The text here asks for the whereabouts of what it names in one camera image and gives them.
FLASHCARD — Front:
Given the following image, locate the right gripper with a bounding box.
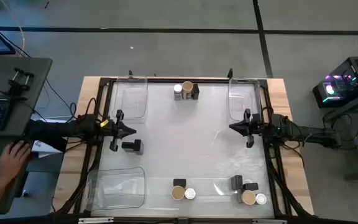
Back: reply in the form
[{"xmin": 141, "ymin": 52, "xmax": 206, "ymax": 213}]
[{"xmin": 228, "ymin": 108, "xmax": 264, "ymax": 149}]

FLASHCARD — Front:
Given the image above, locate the clear plastic bin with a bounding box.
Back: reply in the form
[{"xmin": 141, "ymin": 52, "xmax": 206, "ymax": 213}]
[
  {"xmin": 112, "ymin": 76, "xmax": 149, "ymax": 121},
  {"xmin": 227, "ymin": 77, "xmax": 262, "ymax": 122},
  {"xmin": 85, "ymin": 167, "xmax": 147, "ymax": 212}
]

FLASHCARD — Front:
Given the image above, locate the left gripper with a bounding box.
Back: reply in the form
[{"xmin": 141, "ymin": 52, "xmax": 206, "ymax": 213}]
[{"xmin": 108, "ymin": 109, "xmax": 137, "ymax": 152}]

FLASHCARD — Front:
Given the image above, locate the white paper sheet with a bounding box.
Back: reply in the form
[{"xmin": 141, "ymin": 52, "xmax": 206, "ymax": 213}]
[{"xmin": 29, "ymin": 139, "xmax": 52, "ymax": 155}]

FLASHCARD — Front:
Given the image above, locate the person's hand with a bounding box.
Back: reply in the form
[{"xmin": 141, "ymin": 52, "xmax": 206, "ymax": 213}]
[{"xmin": 0, "ymin": 140, "xmax": 32, "ymax": 187}]

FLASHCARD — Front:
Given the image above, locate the computer case with coloured lights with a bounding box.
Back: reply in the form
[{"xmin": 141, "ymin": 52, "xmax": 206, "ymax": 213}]
[{"xmin": 312, "ymin": 55, "xmax": 358, "ymax": 109}]

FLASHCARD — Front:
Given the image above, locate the silver metal bracket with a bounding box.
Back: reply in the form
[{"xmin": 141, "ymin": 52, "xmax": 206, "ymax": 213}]
[
  {"xmin": 78, "ymin": 217, "xmax": 114, "ymax": 224},
  {"xmin": 252, "ymin": 218, "xmax": 287, "ymax": 224}
]

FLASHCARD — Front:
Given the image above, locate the black cable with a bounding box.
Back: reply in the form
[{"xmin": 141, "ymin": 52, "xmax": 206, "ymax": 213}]
[{"xmin": 0, "ymin": 30, "xmax": 78, "ymax": 124}]

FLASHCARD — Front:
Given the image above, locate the black clamp tool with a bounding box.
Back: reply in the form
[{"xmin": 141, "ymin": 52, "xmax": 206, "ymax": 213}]
[{"xmin": 0, "ymin": 67, "xmax": 35, "ymax": 101}]

